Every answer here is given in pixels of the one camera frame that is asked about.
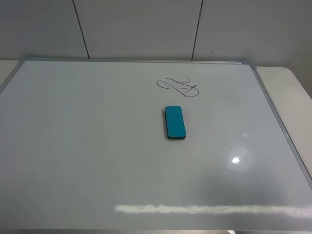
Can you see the teal whiteboard eraser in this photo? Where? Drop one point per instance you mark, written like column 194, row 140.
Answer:
column 175, row 126

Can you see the white whiteboard with aluminium frame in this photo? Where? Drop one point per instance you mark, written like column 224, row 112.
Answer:
column 83, row 145

